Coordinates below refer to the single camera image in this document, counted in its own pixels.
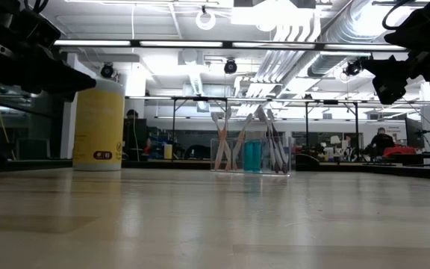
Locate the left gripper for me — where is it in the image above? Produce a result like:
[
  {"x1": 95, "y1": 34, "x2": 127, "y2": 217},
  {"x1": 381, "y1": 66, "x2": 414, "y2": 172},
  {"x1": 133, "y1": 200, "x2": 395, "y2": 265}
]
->
[{"x1": 0, "y1": 22, "x2": 97, "y2": 102}]

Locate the orange white toothbrush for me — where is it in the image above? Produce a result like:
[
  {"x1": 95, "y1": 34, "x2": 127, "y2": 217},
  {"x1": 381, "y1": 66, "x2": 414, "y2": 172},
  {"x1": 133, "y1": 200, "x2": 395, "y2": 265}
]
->
[
  {"x1": 214, "y1": 107, "x2": 234, "y2": 172},
  {"x1": 210, "y1": 111, "x2": 234, "y2": 172},
  {"x1": 231, "y1": 113, "x2": 254, "y2": 172}
]

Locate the blue mouthwash bottle white cap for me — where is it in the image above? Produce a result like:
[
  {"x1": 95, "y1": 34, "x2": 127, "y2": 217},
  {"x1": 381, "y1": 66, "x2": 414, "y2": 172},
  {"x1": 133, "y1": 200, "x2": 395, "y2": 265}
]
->
[{"x1": 243, "y1": 140, "x2": 256, "y2": 173}]

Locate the black ceiling spotlight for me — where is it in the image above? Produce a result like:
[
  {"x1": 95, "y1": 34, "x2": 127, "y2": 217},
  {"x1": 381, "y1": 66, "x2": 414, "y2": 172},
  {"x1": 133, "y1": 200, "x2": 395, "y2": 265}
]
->
[
  {"x1": 223, "y1": 58, "x2": 238, "y2": 75},
  {"x1": 343, "y1": 59, "x2": 364, "y2": 78},
  {"x1": 100, "y1": 62, "x2": 115, "y2": 79}
]

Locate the dark desk monitor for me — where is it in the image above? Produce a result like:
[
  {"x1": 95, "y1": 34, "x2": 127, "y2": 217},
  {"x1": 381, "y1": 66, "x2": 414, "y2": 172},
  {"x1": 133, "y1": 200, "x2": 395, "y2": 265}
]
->
[{"x1": 404, "y1": 117, "x2": 426, "y2": 149}]

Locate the person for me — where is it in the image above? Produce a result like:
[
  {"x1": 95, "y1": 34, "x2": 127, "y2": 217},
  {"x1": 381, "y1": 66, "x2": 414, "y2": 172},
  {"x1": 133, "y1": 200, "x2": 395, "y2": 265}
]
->
[
  {"x1": 123, "y1": 108, "x2": 152, "y2": 158},
  {"x1": 370, "y1": 126, "x2": 396, "y2": 158}
]

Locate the yellow white wipes canister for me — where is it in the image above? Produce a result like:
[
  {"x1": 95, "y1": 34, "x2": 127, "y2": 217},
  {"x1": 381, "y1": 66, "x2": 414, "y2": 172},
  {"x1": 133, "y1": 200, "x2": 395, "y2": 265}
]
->
[{"x1": 72, "y1": 78, "x2": 126, "y2": 172}]

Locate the red background object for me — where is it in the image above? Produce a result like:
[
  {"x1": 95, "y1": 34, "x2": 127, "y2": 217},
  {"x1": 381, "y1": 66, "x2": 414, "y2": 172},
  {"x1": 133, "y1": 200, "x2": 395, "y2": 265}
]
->
[{"x1": 382, "y1": 144, "x2": 417, "y2": 158}]

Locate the black rig beam with lights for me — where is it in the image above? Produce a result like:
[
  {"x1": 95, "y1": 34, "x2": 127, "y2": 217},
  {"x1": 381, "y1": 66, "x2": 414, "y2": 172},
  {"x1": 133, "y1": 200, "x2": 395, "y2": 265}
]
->
[{"x1": 52, "y1": 38, "x2": 410, "y2": 53}]

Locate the clear acrylic organizer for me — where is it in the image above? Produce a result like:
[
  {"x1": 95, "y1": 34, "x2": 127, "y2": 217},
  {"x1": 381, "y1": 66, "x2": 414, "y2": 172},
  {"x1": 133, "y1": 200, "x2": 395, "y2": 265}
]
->
[{"x1": 210, "y1": 136, "x2": 298, "y2": 176}]

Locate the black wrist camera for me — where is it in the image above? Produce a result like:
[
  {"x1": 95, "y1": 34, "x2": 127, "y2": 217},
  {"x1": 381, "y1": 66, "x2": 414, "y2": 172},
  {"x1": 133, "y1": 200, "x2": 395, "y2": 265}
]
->
[{"x1": 11, "y1": 7, "x2": 62, "y2": 49}]

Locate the silver ventilation duct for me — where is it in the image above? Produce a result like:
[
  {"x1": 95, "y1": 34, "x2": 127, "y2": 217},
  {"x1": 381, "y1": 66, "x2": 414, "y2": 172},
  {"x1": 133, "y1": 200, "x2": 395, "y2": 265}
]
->
[{"x1": 306, "y1": 0, "x2": 401, "y2": 79}]

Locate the yellow extension cable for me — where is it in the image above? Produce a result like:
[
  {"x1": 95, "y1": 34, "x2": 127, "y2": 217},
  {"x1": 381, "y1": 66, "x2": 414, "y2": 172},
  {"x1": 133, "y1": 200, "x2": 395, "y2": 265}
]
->
[{"x1": 0, "y1": 91, "x2": 16, "y2": 161}]

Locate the black aluminium table frame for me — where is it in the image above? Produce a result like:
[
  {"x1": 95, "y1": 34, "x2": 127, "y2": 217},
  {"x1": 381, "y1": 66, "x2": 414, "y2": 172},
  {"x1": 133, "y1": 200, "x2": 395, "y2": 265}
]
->
[{"x1": 0, "y1": 157, "x2": 430, "y2": 182}]

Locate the black background rig frame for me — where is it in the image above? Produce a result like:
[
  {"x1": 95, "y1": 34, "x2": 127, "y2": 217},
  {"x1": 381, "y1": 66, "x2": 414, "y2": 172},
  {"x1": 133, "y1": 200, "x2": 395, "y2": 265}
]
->
[
  {"x1": 304, "y1": 99, "x2": 360, "y2": 158},
  {"x1": 171, "y1": 96, "x2": 229, "y2": 161}
]

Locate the white ring lamp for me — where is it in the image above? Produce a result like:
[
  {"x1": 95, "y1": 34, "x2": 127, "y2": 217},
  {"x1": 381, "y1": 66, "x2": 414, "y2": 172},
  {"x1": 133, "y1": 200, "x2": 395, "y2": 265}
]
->
[{"x1": 195, "y1": 7, "x2": 217, "y2": 31}]

